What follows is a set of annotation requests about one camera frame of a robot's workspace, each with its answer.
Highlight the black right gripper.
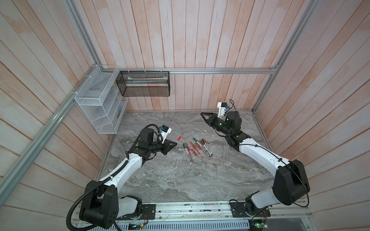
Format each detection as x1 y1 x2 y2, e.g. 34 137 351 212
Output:
200 113 231 138

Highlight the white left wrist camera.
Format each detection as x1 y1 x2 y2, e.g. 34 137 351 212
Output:
160 125 172 143

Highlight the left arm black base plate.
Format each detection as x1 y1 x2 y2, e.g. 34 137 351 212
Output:
117 204 156 221

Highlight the white mesh wall shelf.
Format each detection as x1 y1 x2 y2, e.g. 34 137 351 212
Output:
75 65 128 134

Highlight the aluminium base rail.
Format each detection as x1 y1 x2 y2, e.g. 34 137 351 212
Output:
116 200 317 231

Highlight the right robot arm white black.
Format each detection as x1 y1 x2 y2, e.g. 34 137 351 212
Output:
200 111 310 216

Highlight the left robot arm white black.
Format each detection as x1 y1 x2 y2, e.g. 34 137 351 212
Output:
66 124 177 231

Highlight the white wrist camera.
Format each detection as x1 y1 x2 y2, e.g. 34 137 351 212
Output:
217 102 230 118
160 125 172 143

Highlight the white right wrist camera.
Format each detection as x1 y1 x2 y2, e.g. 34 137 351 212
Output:
217 102 230 118

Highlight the horizontal aluminium wall rail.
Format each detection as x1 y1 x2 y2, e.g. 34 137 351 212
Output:
103 66 278 75

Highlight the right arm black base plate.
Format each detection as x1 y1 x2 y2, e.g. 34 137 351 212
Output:
229 200 271 218

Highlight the left aluminium wall rail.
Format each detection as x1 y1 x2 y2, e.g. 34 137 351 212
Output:
0 64 99 207

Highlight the black mesh wall basket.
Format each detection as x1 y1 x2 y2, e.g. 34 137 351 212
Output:
116 71 171 97

